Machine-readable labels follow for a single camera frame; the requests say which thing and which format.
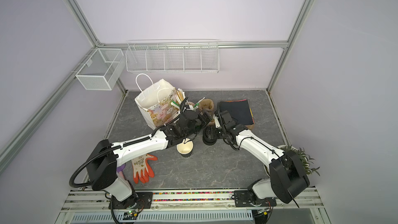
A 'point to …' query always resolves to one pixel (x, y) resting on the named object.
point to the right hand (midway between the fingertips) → (211, 130)
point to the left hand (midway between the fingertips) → (212, 118)
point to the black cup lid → (209, 136)
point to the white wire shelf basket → (172, 56)
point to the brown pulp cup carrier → (208, 106)
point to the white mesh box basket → (102, 69)
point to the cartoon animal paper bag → (167, 100)
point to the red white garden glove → (141, 170)
